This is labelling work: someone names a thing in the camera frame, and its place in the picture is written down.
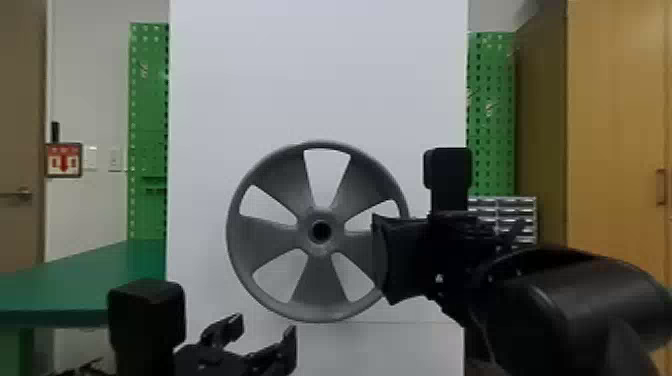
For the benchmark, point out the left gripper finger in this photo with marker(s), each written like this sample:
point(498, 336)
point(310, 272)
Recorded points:
point(278, 352)
point(223, 330)

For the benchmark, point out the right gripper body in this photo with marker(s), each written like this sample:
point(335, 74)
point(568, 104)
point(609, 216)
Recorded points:
point(454, 252)

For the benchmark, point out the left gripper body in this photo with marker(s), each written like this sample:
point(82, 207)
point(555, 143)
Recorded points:
point(220, 363)

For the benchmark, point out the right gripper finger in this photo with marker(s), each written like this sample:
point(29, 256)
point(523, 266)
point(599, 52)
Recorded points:
point(401, 257)

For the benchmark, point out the grey wheel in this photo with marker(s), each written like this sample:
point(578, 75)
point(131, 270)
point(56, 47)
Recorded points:
point(278, 178)

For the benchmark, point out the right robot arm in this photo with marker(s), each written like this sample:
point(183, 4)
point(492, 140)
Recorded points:
point(567, 315)

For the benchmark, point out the white drawer cabinet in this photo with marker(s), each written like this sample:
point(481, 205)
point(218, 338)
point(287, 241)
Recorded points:
point(504, 218)

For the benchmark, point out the wooden cupboard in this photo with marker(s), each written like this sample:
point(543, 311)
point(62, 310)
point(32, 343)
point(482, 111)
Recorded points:
point(614, 131)

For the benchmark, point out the white panel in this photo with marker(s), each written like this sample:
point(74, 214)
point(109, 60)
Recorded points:
point(315, 73)

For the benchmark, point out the grey door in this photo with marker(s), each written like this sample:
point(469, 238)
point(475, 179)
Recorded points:
point(21, 131)

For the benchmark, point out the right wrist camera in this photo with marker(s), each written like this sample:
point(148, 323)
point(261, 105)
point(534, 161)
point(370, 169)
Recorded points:
point(447, 176)

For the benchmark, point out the white light switch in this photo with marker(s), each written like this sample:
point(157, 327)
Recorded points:
point(115, 159)
point(90, 158)

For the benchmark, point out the red wall sign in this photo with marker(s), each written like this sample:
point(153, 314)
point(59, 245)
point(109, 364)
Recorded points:
point(63, 159)

